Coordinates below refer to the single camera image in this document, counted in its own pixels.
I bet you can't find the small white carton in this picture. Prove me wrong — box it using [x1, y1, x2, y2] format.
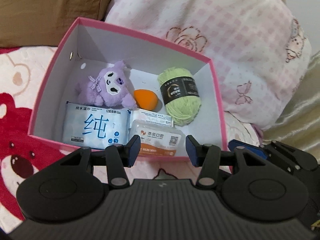
[130, 109, 174, 128]

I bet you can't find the pink checked pillow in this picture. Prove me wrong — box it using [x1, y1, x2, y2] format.
[103, 0, 313, 131]

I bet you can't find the clear plastic box orange label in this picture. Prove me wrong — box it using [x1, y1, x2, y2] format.
[128, 119, 183, 158]

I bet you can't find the golden quilt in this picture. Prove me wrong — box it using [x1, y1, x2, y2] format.
[262, 52, 320, 153]

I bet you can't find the bear print blanket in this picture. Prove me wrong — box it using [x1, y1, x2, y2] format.
[0, 45, 266, 233]

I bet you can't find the brown pillow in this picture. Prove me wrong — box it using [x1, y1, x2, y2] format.
[0, 0, 123, 48]

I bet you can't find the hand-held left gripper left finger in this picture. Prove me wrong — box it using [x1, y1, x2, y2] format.
[59, 134, 141, 188]

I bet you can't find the orange makeup sponge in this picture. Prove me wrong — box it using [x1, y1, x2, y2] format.
[133, 88, 159, 111]

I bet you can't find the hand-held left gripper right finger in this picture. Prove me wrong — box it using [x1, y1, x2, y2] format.
[186, 134, 270, 188]

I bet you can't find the purple plush toy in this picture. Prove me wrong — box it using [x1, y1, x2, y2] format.
[75, 60, 138, 111]

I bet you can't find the green yarn ball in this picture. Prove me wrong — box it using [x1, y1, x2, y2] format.
[157, 66, 202, 127]

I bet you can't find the pink cardboard box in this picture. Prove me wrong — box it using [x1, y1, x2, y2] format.
[27, 16, 233, 173]

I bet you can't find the blue white wet wipes pack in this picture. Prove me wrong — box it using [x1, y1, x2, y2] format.
[62, 101, 132, 150]

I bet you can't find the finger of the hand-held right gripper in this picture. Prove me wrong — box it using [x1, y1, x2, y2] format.
[271, 140, 320, 167]
[228, 139, 301, 175]

